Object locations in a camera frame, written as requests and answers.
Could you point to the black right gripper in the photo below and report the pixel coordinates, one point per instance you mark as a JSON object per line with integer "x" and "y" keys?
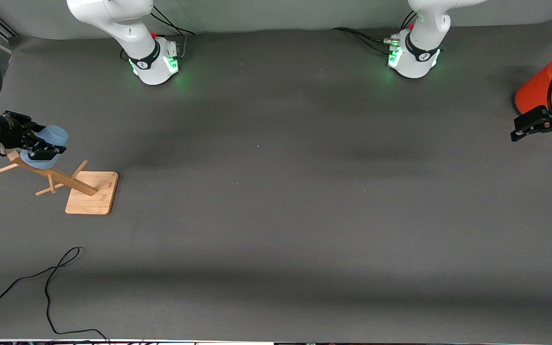
{"x": 6, "y": 131}

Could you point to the light blue cup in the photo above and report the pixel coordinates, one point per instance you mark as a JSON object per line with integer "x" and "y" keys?
{"x": 55, "y": 136}

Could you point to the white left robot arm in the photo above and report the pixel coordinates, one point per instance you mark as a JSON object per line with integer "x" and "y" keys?
{"x": 417, "y": 62}

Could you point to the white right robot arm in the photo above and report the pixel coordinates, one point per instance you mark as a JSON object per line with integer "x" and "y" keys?
{"x": 151, "y": 67}

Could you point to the wooden cup rack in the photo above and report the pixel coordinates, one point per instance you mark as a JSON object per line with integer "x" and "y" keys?
{"x": 94, "y": 191}

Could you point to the orange cylinder container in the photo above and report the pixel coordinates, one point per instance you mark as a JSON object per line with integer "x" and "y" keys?
{"x": 537, "y": 91}

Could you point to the grey table cover cloth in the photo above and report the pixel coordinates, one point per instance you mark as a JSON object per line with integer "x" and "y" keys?
{"x": 276, "y": 239}

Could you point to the aluminium frame rail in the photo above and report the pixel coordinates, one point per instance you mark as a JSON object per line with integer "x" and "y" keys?
{"x": 7, "y": 29}

